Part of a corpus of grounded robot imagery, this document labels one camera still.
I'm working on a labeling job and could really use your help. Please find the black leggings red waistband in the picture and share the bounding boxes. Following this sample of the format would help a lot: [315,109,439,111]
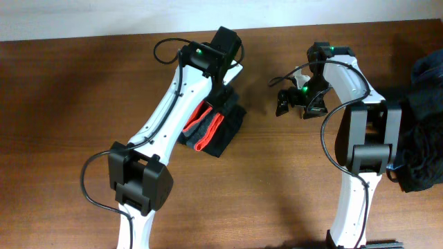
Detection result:
[177,87,246,158]

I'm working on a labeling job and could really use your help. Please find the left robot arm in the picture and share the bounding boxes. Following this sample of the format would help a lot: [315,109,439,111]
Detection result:
[108,27,246,248]

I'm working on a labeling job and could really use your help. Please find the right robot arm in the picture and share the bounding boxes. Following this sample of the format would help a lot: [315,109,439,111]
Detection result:
[269,42,404,248]

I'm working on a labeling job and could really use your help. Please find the dark clothes pile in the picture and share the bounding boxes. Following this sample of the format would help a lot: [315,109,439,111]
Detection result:
[387,49,442,193]

